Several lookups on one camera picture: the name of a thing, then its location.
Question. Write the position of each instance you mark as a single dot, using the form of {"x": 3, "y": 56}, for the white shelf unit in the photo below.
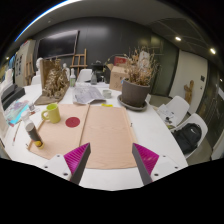
{"x": 24, "y": 61}

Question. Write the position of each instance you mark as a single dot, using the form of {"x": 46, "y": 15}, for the brown cardboard box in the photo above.
{"x": 116, "y": 78}

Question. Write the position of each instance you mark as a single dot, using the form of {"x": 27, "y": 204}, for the small grey bottle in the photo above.
{"x": 94, "y": 79}

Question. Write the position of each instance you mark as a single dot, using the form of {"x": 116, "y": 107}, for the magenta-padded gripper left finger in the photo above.
{"x": 75, "y": 160}

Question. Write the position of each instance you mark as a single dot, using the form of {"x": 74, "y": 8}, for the small yellow note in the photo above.
{"x": 107, "y": 105}

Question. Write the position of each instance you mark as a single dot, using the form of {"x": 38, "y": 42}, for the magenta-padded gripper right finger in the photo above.
{"x": 148, "y": 160}

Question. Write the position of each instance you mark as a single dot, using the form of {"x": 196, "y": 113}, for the black flat cases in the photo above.
{"x": 11, "y": 95}

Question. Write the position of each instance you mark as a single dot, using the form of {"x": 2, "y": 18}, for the white plaster bust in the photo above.
{"x": 39, "y": 65}

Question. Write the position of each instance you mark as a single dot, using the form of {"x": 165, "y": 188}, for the brown carved wooden sculpture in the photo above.
{"x": 55, "y": 83}

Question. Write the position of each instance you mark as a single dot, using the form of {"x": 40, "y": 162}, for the dried plant in dark pot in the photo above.
{"x": 135, "y": 91}

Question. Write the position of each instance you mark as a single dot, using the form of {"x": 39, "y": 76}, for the large ceiling light panel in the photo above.
{"x": 50, "y": 11}

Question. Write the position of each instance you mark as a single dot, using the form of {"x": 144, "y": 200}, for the white green spray bottle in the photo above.
{"x": 72, "y": 80}

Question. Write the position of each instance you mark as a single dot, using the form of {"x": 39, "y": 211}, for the grey plant saucer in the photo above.
{"x": 133, "y": 108}

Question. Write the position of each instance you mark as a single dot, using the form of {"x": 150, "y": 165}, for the yellow-green ceramic mug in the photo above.
{"x": 53, "y": 114}

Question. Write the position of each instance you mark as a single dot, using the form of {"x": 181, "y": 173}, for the black wall screen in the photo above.
{"x": 58, "y": 44}

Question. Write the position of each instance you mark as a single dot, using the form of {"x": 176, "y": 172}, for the red pencil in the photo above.
{"x": 16, "y": 132}

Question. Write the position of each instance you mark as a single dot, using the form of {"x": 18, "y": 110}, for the white plaster figure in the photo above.
{"x": 144, "y": 57}

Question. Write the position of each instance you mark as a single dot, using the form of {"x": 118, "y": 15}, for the flat round red coaster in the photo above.
{"x": 72, "y": 122}

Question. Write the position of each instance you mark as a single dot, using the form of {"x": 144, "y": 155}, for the wooden easel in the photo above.
{"x": 79, "y": 61}

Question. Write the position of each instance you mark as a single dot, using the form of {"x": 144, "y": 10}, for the grey printed newspaper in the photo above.
{"x": 87, "y": 94}

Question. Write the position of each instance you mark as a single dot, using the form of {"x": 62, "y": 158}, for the white-capped clear drink bottle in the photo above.
{"x": 33, "y": 133}

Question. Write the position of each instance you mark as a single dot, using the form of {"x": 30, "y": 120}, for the white plastic chair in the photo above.
{"x": 85, "y": 75}
{"x": 198, "y": 120}
{"x": 36, "y": 80}
{"x": 180, "y": 106}

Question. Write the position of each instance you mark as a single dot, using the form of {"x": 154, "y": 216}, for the wooden wall figure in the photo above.
{"x": 189, "y": 91}

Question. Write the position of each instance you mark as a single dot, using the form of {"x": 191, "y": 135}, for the black backpack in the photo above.
{"x": 186, "y": 138}

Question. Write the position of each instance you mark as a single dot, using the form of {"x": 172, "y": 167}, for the red box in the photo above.
{"x": 120, "y": 61}

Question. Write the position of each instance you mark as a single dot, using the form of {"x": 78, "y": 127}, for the white papers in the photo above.
{"x": 166, "y": 115}

